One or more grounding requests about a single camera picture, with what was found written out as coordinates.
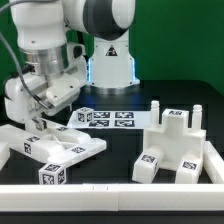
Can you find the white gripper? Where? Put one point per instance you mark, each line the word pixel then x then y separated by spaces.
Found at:
pixel 57 94

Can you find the white chair back frame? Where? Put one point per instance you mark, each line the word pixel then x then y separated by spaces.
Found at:
pixel 60 145

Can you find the white chair seat block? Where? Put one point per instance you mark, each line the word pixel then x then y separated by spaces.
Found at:
pixel 173 137

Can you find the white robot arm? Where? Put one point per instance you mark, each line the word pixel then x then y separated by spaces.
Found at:
pixel 45 27

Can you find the white base tag sheet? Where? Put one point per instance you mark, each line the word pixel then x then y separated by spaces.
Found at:
pixel 113 120

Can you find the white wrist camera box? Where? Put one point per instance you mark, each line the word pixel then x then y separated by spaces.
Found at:
pixel 74 52

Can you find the white front fence rail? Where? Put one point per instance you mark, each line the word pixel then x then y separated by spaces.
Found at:
pixel 112 197

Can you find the white fence rail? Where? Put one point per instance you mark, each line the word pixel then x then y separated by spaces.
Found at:
pixel 213 164
pixel 112 197

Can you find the white right fence rail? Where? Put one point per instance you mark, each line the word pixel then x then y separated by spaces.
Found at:
pixel 213 164

